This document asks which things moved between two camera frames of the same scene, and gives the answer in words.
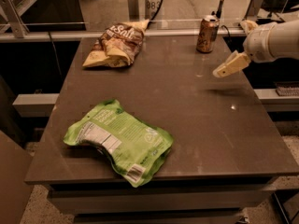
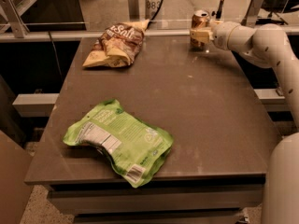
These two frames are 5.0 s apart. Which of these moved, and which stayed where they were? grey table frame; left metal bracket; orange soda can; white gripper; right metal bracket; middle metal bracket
Moved: white gripper; orange soda can
Stayed: middle metal bracket; right metal bracket; left metal bracket; grey table frame
